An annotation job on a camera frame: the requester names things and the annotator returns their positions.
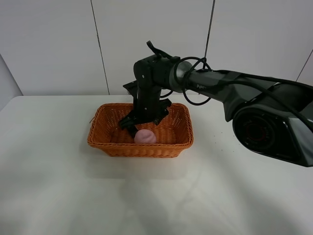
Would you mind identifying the orange woven plastic basket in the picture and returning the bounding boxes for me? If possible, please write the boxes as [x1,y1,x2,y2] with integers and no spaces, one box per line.
[87,103,194,158]

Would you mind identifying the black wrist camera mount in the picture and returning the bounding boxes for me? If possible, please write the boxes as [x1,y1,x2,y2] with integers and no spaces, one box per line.
[123,80,138,98]

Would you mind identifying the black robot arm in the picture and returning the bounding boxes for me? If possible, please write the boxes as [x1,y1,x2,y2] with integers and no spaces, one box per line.
[119,53,313,167]

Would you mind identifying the pink peach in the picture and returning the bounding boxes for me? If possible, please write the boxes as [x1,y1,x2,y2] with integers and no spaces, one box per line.
[134,129,157,144]

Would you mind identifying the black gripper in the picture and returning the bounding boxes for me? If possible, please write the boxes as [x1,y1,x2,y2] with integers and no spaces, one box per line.
[119,85,171,139]

